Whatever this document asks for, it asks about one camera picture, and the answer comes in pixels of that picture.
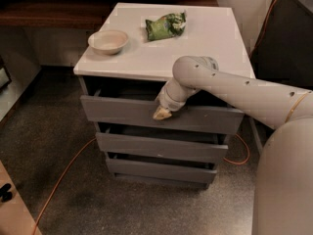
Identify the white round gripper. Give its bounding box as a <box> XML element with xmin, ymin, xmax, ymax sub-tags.
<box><xmin>153</xmin><ymin>78</ymin><xmax>199</xmax><ymax>120</ymax></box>

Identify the grey top drawer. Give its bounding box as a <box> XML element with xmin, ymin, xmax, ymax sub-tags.
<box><xmin>81</xmin><ymin>95</ymin><xmax>244</xmax><ymax>134</ymax></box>

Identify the grey drawer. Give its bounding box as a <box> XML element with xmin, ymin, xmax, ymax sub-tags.
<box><xmin>81</xmin><ymin>95</ymin><xmax>244</xmax><ymax>134</ymax></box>
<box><xmin>107</xmin><ymin>155</ymin><xmax>216</xmax><ymax>184</ymax></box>
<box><xmin>96</xmin><ymin>124</ymin><xmax>228</xmax><ymax>165</ymax></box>

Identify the green jalapeno chip bag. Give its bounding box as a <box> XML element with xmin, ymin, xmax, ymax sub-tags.
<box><xmin>145</xmin><ymin>12</ymin><xmax>187</xmax><ymax>41</ymax></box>

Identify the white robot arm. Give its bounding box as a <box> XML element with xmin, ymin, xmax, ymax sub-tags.
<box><xmin>154</xmin><ymin>56</ymin><xmax>313</xmax><ymax>235</ymax></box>

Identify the grey bottom drawer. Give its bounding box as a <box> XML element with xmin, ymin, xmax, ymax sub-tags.
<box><xmin>107</xmin><ymin>155</ymin><xmax>216</xmax><ymax>184</ymax></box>

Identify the grey middle drawer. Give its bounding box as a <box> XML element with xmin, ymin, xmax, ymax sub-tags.
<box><xmin>96</xmin><ymin>124</ymin><xmax>228</xmax><ymax>165</ymax></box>

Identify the grey drawer cabinet white top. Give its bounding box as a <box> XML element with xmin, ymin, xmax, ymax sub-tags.
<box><xmin>74</xmin><ymin>3</ymin><xmax>253</xmax><ymax>188</ymax></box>

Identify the white ceramic bowl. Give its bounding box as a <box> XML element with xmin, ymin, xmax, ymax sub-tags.
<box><xmin>88</xmin><ymin>30</ymin><xmax>129</xmax><ymax>55</ymax></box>

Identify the black object on cardboard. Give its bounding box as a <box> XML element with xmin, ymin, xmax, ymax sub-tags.
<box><xmin>0</xmin><ymin>183</ymin><xmax>13</xmax><ymax>203</ymax></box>

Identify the dark wooden shelf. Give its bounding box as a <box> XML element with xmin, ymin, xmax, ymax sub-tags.
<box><xmin>0</xmin><ymin>0</ymin><xmax>218</xmax><ymax>29</ymax></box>

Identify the brown cardboard box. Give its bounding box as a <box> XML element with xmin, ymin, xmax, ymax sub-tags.
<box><xmin>0</xmin><ymin>162</ymin><xmax>42</xmax><ymax>235</ymax></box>

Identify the orange power cable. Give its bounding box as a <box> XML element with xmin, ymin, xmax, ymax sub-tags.
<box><xmin>31</xmin><ymin>0</ymin><xmax>313</xmax><ymax>235</ymax></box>

